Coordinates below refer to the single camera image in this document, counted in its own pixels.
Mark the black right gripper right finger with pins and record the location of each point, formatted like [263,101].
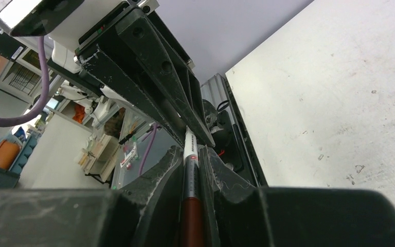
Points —
[238,213]

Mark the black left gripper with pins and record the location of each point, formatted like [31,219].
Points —
[138,57]

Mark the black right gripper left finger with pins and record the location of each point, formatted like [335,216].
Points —
[143,213]

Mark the white whiteboard marker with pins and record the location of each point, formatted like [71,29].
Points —
[191,230]

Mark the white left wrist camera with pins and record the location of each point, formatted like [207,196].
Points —
[68,23]

